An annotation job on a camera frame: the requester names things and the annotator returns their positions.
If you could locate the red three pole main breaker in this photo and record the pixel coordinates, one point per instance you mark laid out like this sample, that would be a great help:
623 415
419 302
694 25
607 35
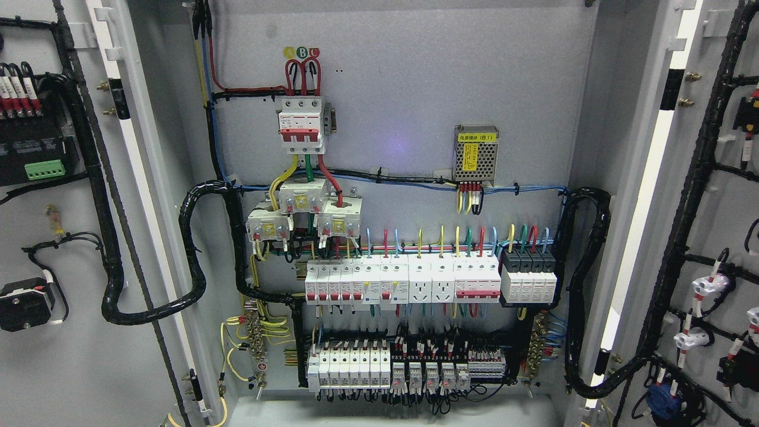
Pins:
305 124

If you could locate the relay and terminal row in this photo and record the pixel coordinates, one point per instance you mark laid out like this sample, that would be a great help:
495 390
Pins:
404 366

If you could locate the grey cabinet door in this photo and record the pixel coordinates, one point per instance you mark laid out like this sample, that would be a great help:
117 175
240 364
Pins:
661 273
83 368

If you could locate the black surge protector modules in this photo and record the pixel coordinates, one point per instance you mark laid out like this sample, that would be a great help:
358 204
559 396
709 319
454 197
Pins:
528 279

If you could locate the metal mesh power supply module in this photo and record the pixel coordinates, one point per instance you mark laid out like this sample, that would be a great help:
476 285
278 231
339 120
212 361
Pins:
475 153

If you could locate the white socket breaker row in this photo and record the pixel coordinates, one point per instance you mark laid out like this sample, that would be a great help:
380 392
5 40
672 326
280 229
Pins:
404 279

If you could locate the white current transformers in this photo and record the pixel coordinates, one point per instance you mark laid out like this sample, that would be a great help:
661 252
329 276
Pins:
300 201

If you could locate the black digital power meter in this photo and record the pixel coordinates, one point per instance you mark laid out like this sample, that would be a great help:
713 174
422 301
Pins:
37 138

